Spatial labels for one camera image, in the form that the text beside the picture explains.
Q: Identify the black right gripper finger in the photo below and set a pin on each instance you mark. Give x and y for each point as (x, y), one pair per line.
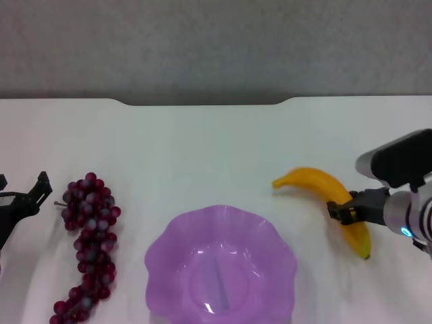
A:
(353, 194)
(342, 211)

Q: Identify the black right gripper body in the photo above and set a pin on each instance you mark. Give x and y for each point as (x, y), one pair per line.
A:
(371, 206)

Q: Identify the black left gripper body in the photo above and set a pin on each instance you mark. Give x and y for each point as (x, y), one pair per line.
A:
(10, 212)

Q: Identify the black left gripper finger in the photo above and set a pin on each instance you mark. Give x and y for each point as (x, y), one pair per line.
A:
(41, 190)
(2, 182)

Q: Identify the yellow banana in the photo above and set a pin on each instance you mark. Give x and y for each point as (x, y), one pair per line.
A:
(317, 180)

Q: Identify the dark red grape bunch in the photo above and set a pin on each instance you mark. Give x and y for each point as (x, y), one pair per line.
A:
(91, 219)

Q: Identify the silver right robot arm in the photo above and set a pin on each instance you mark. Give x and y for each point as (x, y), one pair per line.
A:
(408, 212)

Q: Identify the purple translucent wavy plate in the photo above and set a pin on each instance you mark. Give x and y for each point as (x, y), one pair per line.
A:
(219, 263)

